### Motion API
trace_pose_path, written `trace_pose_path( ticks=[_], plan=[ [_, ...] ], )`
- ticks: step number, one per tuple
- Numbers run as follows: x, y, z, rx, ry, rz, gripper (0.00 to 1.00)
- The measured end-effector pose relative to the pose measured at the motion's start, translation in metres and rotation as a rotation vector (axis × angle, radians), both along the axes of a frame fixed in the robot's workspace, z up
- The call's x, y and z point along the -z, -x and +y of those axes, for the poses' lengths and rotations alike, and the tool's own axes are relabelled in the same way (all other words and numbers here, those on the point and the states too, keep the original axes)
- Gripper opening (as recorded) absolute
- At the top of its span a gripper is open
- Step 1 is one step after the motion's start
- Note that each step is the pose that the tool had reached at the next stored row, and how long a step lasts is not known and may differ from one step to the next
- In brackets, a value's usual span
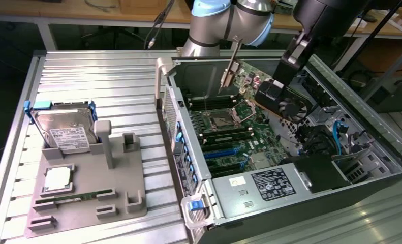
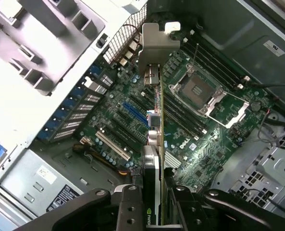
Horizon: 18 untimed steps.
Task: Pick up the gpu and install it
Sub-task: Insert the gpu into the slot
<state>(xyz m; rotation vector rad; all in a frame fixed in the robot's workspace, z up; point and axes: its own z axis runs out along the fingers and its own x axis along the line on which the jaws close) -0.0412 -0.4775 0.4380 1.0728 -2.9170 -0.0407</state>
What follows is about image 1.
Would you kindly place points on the blue slot clip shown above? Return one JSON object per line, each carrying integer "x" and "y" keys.
{"x": 195, "y": 183}
{"x": 193, "y": 171}
{"x": 187, "y": 150}
{"x": 179, "y": 137}
{"x": 189, "y": 160}

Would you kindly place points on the wooden workbench white frame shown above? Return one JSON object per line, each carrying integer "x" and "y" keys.
{"x": 86, "y": 15}

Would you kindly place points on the blue case latch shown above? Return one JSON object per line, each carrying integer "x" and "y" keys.
{"x": 194, "y": 206}

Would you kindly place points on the silver CPU chip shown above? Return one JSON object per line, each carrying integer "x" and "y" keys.
{"x": 58, "y": 179}

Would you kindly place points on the graphics card with black fan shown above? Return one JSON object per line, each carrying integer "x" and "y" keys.
{"x": 291, "y": 109}

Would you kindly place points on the grey vented disk bay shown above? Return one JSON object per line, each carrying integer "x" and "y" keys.
{"x": 357, "y": 167}

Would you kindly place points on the metal socket cover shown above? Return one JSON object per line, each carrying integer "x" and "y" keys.
{"x": 250, "y": 109}

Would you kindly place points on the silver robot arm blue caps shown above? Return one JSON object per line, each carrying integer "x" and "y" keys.
{"x": 203, "y": 30}

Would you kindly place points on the open black PC case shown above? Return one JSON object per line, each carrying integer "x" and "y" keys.
{"x": 357, "y": 203}

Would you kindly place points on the dark grey equipment box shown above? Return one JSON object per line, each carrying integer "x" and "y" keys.
{"x": 394, "y": 99}

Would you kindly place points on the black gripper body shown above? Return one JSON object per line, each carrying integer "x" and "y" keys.
{"x": 329, "y": 17}

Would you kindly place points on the black tripod pole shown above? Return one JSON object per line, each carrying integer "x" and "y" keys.
{"x": 384, "y": 25}

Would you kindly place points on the grey parts rack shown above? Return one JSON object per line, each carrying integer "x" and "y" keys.
{"x": 86, "y": 211}

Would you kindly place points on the CPU socket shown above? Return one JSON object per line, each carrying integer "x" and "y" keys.
{"x": 221, "y": 119}

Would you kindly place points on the green motherboard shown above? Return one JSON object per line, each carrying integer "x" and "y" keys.
{"x": 251, "y": 142}

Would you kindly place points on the installed RAM stick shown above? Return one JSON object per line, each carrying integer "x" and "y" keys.
{"x": 226, "y": 137}

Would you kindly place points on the silver chipset heatsink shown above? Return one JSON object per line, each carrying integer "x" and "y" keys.
{"x": 259, "y": 160}

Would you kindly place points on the blue expansion slot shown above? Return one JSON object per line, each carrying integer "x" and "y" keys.
{"x": 221, "y": 153}

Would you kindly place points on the hard disk in blue carrier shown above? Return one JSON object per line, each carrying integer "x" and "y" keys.
{"x": 64, "y": 132}

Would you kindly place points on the grey power supply unit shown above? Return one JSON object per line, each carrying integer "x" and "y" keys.
{"x": 241, "y": 198}

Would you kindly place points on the green RAM stick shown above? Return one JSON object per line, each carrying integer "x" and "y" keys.
{"x": 82, "y": 197}

